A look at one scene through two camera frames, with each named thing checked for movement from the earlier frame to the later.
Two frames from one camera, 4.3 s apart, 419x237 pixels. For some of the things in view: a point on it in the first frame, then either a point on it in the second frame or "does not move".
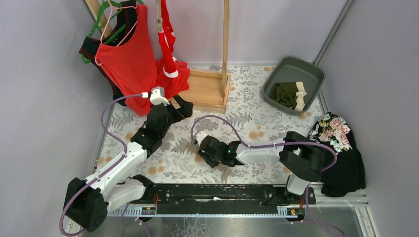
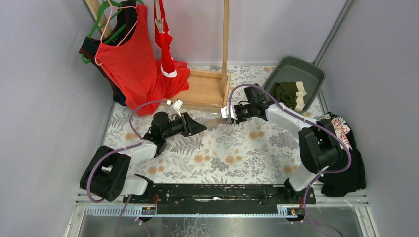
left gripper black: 178,106 → 188,124
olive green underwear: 292,94 does not move
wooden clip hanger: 193,149 → 219,121
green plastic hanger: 105,3 does not move
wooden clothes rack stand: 209,91 does not move
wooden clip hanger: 158,19 does not move
